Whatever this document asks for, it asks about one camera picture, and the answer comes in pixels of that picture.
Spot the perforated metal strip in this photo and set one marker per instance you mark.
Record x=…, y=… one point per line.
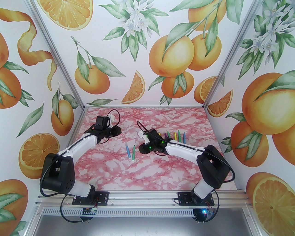
x=143, y=212

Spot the aluminium mounting rails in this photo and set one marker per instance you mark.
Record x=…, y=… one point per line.
x=143, y=198

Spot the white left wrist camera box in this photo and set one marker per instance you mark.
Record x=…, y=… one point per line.
x=111, y=120

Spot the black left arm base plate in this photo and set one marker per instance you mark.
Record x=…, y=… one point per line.
x=102, y=198

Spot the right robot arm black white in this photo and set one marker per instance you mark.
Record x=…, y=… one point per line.
x=214, y=166

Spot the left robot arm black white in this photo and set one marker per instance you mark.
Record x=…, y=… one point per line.
x=57, y=172

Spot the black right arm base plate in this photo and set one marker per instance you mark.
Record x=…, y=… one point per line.
x=184, y=199

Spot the small circuit board green light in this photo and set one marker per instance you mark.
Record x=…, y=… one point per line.
x=208, y=212

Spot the black round mount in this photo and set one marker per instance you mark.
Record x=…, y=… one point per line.
x=199, y=217

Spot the aluminium frame post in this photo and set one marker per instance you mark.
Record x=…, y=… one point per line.
x=58, y=55
x=230, y=55

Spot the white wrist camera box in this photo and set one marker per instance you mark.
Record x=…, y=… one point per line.
x=111, y=120
x=143, y=136

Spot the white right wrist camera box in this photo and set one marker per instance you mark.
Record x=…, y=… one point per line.
x=143, y=136

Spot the small blue circuit board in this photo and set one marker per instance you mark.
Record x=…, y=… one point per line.
x=89, y=210

